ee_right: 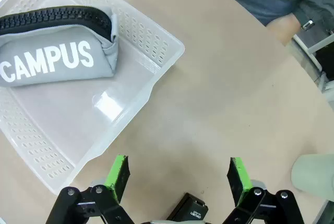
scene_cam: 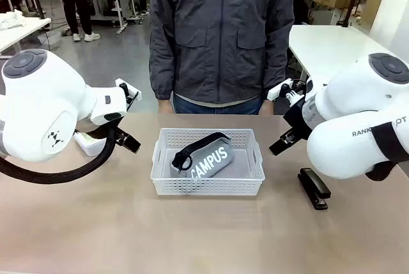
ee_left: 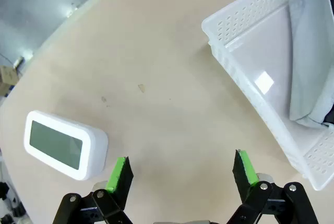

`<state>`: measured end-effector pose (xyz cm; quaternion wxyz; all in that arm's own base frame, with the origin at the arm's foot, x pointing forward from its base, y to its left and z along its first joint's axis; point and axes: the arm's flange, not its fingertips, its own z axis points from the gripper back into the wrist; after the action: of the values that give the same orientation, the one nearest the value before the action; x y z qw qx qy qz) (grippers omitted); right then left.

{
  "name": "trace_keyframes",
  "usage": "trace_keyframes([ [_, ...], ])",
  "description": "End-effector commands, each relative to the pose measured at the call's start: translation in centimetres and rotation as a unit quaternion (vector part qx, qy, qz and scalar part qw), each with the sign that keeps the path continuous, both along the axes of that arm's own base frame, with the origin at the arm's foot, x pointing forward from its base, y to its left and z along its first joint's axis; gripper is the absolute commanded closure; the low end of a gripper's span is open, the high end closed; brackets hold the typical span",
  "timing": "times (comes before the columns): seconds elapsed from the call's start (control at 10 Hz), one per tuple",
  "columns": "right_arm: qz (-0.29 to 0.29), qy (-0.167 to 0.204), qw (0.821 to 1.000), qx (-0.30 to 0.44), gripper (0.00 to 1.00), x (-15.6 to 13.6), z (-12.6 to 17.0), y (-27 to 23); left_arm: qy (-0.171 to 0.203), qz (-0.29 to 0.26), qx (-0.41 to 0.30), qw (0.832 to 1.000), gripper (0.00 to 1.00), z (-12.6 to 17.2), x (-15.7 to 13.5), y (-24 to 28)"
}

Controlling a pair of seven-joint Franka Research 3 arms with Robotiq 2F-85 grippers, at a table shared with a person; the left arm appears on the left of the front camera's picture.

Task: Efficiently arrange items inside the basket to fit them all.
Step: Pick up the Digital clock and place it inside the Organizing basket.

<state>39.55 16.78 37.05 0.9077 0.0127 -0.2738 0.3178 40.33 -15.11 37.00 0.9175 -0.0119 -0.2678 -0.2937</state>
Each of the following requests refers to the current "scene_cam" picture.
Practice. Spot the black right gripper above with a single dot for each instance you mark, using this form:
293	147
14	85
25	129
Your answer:
298	117

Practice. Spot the small white cardboard box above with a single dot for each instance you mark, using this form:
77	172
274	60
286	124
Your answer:
91	149

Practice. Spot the grey CAMPUS pencil case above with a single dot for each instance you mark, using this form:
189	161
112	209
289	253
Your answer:
217	156

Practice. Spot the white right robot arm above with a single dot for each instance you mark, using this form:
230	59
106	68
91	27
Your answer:
345	146

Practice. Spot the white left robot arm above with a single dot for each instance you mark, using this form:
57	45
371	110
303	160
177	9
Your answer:
38	101

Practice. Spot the white perforated plastic basket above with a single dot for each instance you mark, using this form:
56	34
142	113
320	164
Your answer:
204	187

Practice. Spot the person's left hand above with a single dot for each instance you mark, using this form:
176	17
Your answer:
267	108

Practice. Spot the person's right hand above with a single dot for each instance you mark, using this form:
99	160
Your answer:
165	107

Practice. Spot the black stapler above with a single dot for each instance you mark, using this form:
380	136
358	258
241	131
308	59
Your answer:
314	187

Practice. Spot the large white table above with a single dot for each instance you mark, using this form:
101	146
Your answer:
332	47

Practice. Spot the person in grey jacket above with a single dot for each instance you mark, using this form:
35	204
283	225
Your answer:
220	31

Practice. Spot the white table with cloth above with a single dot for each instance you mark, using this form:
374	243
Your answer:
19	36

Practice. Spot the crumpled white cloth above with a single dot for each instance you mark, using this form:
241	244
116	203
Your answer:
11	20

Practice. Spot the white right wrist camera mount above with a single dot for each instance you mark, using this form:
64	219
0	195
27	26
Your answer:
278	91

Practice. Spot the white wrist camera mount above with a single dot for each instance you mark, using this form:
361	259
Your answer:
128	87
278	91

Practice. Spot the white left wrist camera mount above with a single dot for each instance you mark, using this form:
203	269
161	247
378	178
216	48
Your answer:
128	87

